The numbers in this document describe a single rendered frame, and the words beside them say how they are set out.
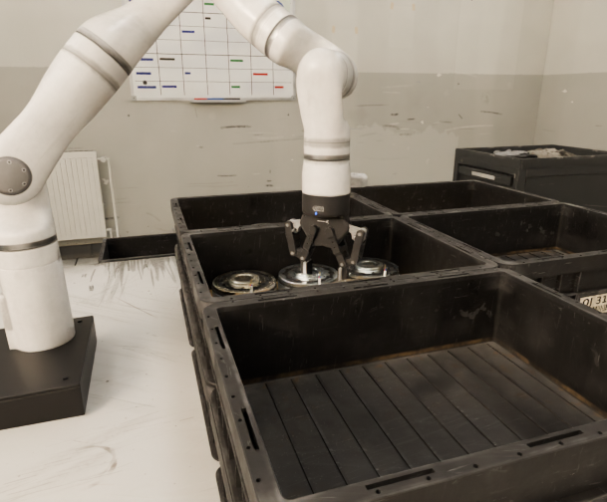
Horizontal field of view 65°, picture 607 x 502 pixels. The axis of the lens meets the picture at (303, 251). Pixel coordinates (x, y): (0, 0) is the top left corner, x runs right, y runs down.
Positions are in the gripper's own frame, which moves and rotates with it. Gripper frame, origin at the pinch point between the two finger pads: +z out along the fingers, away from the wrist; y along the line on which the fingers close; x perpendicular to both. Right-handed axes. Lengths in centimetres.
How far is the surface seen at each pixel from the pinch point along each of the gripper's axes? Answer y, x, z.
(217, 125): -190, 239, -7
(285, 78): -151, 275, -40
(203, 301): -2.3, -29.0, -6.6
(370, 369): 14.0, -18.4, 3.4
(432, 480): 26, -44, -7
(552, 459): 32, -39, -6
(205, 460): -4.2, -28.3, 16.3
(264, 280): -8.1, -5.7, 0.1
